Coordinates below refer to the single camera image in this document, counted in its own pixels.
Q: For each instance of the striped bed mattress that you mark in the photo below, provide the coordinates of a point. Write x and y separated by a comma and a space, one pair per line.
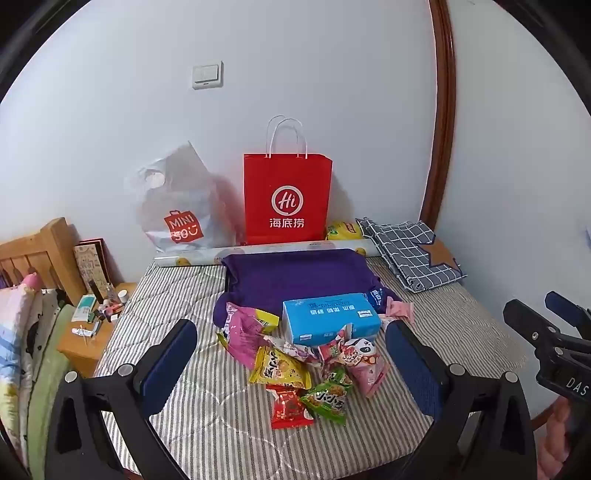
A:
184, 290

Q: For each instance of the green snack packet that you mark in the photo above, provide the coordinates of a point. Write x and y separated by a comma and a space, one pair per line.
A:
328, 397

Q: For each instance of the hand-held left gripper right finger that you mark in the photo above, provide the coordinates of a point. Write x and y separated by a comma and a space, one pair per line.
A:
411, 369

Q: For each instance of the wooden headboard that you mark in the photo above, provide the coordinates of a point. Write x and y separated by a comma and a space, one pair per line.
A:
41, 249

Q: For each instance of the brown wooden door frame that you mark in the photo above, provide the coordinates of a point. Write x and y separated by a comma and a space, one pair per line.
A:
443, 92

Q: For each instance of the patterned paper roll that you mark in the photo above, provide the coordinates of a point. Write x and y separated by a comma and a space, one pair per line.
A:
198, 257

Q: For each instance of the white wall light switch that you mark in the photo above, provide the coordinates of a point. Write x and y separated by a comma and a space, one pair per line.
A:
207, 76

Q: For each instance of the person's right hand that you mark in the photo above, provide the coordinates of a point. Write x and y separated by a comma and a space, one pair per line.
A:
558, 434

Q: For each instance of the blue snack packet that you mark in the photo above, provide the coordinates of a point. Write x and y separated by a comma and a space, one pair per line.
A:
378, 296

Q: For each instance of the red paper bag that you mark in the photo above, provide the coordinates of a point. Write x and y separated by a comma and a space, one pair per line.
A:
286, 194

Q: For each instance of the pastel printed pillow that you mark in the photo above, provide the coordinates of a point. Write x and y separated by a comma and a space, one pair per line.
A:
18, 350

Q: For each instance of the yellow chips bag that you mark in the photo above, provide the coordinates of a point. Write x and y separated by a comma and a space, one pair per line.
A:
344, 229

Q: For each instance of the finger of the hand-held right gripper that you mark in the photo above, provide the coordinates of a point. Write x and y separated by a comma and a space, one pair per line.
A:
531, 323
568, 308

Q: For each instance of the pink and yellow snack packet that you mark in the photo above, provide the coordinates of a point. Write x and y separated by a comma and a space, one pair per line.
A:
244, 332

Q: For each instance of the panda print pink snack packet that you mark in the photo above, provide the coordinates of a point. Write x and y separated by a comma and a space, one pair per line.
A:
364, 364

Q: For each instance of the wooden nightstand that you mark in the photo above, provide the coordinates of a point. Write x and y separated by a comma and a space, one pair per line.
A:
78, 355

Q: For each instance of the teal white box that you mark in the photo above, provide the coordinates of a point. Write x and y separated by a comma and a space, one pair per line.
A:
84, 308

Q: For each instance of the white tube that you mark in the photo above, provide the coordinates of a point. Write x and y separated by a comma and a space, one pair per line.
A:
85, 332

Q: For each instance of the pink plush toy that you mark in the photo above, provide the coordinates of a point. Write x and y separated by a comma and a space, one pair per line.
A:
27, 281

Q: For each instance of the white jar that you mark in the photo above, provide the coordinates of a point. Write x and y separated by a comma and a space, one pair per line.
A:
123, 295

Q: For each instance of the green blanket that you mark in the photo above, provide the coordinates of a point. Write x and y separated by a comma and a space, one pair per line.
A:
51, 369

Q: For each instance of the blue tissue pack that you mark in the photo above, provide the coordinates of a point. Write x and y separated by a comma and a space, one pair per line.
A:
330, 318

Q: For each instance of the pale pink floral snack packet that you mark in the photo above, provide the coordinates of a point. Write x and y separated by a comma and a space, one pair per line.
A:
288, 349

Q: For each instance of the white plastic bag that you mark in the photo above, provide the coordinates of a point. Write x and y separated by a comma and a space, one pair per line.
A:
184, 207

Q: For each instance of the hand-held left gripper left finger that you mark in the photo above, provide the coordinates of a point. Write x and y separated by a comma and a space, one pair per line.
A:
171, 355

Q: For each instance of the patterned hardcover book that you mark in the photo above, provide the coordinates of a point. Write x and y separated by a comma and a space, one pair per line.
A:
90, 263

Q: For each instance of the grey checked cloth with star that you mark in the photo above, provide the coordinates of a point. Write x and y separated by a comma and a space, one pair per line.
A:
411, 258

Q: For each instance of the small pink snack packet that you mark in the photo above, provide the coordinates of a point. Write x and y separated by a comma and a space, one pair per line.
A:
399, 310

